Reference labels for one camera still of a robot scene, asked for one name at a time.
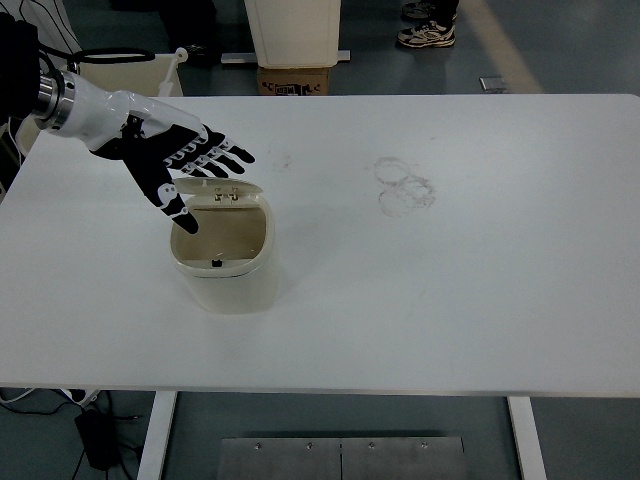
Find grey metal base bar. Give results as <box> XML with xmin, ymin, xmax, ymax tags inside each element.
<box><xmin>221</xmin><ymin>48</ymin><xmax>353</xmax><ymax>65</ymax></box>

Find white plastic scoop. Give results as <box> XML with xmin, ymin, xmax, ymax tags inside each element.
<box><xmin>157</xmin><ymin>47</ymin><xmax>190</xmax><ymax>97</ymax></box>

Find person's dark legs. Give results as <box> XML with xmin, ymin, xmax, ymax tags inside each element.
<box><xmin>158</xmin><ymin>0</ymin><xmax>221</xmax><ymax>46</ymax></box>

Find person's white black sneaker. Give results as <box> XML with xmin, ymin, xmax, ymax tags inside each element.
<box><xmin>397</xmin><ymin>19</ymin><xmax>457</xmax><ymax>49</ymax></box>
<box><xmin>403</xmin><ymin>0</ymin><xmax>460</xmax><ymax>19</ymax></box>

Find white cloth with black lines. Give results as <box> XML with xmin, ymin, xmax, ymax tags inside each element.
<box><xmin>29</xmin><ymin>0</ymin><xmax>84</xmax><ymax>54</ymax></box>

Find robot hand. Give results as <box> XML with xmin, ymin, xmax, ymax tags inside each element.
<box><xmin>55</xmin><ymin>71</ymin><xmax>256</xmax><ymax>236</ymax></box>

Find white floor cable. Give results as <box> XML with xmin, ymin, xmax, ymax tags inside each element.
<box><xmin>0</xmin><ymin>388</ymin><xmax>39</xmax><ymax>406</ymax></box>

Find person's black patterned shoe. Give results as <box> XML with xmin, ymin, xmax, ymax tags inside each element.
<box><xmin>182</xmin><ymin>42</ymin><xmax>222</xmax><ymax>65</ymax></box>

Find person's leg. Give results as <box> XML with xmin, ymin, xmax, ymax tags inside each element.
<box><xmin>433</xmin><ymin>0</ymin><xmax>460</xmax><ymax>24</ymax></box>

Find thin white hanging cable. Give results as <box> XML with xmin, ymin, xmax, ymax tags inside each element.
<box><xmin>0</xmin><ymin>117</ymin><xmax>26</xmax><ymax>167</ymax></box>

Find grey metal plate with screws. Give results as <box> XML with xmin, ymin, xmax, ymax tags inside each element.
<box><xmin>219</xmin><ymin>436</ymin><xmax>467</xmax><ymax>480</ymax></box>

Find large cream plastic tub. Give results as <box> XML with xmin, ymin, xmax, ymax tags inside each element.
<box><xmin>14</xmin><ymin>52</ymin><xmax>184</xmax><ymax>157</ymax></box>

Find brown cardboard box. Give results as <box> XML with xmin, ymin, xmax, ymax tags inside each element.
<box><xmin>256</xmin><ymin>64</ymin><xmax>332</xmax><ymax>96</ymax></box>

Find black floor cable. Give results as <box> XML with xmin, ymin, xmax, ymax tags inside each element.
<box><xmin>0</xmin><ymin>389</ymin><xmax>146</xmax><ymax>480</ymax></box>

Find white table leg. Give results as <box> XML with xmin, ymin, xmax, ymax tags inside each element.
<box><xmin>137</xmin><ymin>391</ymin><xmax>177</xmax><ymax>480</ymax></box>
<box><xmin>507</xmin><ymin>397</ymin><xmax>548</xmax><ymax>480</ymax></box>

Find black power adapter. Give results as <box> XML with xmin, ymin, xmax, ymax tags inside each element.
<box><xmin>73</xmin><ymin>408</ymin><xmax>119</xmax><ymax>471</ymax></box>

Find cream lidded trash bin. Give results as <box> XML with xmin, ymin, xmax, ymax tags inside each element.
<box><xmin>168</xmin><ymin>175</ymin><xmax>286</xmax><ymax>315</ymax></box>

